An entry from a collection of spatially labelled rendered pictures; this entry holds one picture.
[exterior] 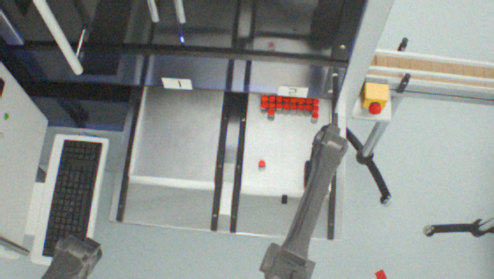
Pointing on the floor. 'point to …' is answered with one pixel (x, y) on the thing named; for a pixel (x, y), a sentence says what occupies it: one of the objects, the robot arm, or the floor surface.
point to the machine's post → (362, 54)
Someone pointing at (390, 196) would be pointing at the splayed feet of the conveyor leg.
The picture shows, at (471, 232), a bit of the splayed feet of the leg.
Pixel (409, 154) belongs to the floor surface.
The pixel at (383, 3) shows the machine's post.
